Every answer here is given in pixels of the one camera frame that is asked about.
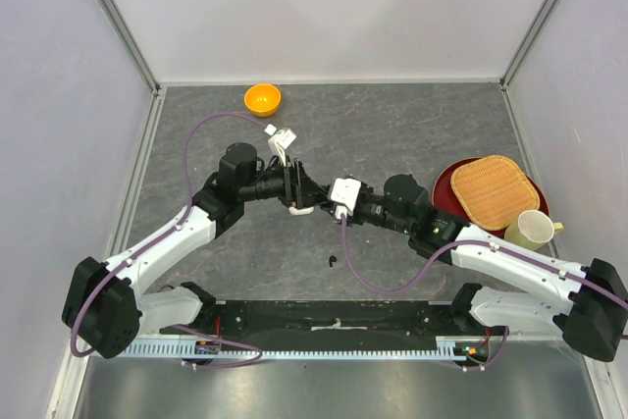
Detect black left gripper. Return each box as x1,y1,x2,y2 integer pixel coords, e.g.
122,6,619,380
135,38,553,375
239,155,331,210

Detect white earbud charging case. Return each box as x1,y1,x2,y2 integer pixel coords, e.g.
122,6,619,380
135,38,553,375
288,207,314,216

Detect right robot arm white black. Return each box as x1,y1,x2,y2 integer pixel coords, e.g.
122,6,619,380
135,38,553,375
322,175,627,362

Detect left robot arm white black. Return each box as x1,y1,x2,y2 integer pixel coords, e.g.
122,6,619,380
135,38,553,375
62,143,329,358

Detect red lacquer round tray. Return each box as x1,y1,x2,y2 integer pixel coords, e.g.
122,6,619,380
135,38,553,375
432,157,550,238

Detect orange plastic bowl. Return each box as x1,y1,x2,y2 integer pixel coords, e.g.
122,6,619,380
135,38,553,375
243,83,282,118

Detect woven bamboo tray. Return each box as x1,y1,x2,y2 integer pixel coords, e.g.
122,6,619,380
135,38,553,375
450,155,541,231

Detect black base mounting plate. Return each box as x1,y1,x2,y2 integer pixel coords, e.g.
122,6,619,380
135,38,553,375
181,282,504,349

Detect pale yellow cup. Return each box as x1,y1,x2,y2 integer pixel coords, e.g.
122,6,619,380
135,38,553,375
504,210,564,250

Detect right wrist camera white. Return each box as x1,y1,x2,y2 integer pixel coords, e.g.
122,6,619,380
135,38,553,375
328,178,362,221

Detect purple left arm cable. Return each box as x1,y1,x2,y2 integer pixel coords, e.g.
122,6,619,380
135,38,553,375
71,113,279,359

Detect slotted cable duct rail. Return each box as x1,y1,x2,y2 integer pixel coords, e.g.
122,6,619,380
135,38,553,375
119,335,489,362

